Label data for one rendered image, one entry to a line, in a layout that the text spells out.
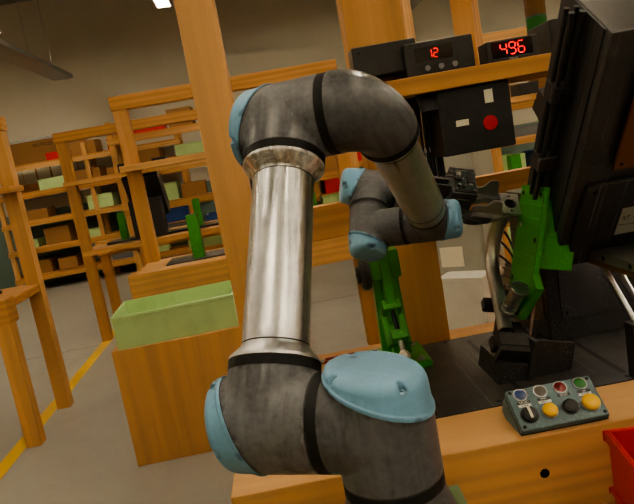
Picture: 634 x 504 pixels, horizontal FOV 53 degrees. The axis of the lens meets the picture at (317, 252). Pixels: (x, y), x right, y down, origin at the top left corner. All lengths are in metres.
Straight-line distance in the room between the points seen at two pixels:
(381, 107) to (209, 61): 0.78
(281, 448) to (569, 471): 0.59
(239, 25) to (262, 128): 10.53
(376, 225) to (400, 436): 0.60
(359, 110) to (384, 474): 0.46
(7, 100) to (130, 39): 2.26
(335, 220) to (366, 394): 1.03
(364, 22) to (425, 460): 1.13
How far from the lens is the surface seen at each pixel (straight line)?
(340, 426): 0.70
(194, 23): 1.60
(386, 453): 0.70
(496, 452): 1.13
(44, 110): 11.72
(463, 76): 1.51
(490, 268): 1.44
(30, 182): 11.76
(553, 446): 1.16
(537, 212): 1.31
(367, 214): 1.24
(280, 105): 0.89
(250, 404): 0.74
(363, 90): 0.87
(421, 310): 1.65
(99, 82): 11.53
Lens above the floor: 1.42
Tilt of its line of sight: 9 degrees down
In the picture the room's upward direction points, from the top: 10 degrees counter-clockwise
